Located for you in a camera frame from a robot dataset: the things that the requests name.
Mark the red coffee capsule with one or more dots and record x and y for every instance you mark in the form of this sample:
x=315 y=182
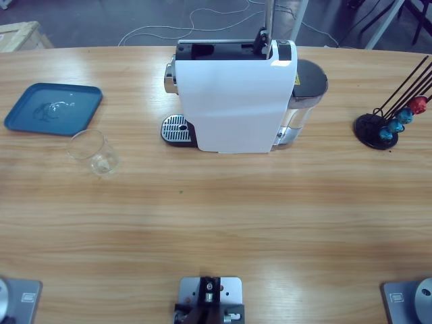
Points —
x=419 y=104

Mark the clear water tank black lid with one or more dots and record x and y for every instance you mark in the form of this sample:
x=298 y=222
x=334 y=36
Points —
x=310 y=79

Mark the silver coffee machine lever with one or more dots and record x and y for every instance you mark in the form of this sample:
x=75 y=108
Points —
x=268 y=20

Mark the white capsule coffee machine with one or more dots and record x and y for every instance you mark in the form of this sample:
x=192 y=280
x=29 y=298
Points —
x=229 y=108

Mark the white table leg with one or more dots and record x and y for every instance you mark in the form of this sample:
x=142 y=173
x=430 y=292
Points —
x=298 y=20

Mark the black capsule holder with rods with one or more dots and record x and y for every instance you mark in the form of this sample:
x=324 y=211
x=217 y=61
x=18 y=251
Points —
x=366 y=130

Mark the teal square plastic tray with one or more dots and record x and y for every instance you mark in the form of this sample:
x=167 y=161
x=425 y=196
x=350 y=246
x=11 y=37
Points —
x=30 y=108

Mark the black chair frame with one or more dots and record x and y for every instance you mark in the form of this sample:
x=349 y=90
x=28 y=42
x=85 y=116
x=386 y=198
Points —
x=419 y=27

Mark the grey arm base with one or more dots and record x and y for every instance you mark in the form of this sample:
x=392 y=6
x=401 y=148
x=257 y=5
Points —
x=401 y=300
x=20 y=300

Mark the blue coffee capsule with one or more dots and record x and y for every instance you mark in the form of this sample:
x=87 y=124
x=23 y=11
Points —
x=405 y=115
x=395 y=126
x=384 y=134

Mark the light wooden crate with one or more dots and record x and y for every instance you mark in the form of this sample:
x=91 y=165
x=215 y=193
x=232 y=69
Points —
x=20 y=35

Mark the clear drinking glass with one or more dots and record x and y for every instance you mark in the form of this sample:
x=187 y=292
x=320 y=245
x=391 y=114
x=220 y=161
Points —
x=97 y=161

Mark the grey camera mount dark post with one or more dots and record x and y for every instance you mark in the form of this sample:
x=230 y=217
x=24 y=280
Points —
x=189 y=290

